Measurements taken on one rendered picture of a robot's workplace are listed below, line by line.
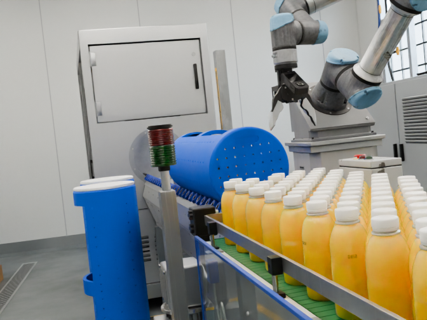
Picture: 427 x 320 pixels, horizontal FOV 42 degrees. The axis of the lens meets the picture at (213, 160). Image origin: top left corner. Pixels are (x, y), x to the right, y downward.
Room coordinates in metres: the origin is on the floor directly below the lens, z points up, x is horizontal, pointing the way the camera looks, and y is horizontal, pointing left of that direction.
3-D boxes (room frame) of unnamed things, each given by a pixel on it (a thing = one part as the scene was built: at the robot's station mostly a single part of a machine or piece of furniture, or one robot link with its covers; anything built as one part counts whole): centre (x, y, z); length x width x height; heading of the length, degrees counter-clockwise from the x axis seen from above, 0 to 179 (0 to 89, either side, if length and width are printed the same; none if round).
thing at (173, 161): (1.36, 0.12, 1.18); 0.06 x 0.06 x 0.05
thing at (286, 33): (1.75, -0.26, 1.51); 0.09 x 0.08 x 0.11; 116
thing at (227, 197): (1.62, -0.04, 0.98); 0.07 x 0.07 x 0.17
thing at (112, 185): (2.58, 0.51, 1.03); 0.28 x 0.28 x 0.01
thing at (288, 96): (1.76, -0.25, 1.35); 0.09 x 0.08 x 0.12; 14
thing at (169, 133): (1.36, 0.12, 1.23); 0.06 x 0.06 x 0.04
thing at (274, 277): (1.07, -0.10, 0.94); 0.03 x 0.02 x 0.08; 14
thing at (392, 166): (1.69, -0.47, 1.05); 0.20 x 0.10 x 0.10; 14
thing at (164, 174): (1.36, 0.12, 1.18); 0.06 x 0.06 x 0.16
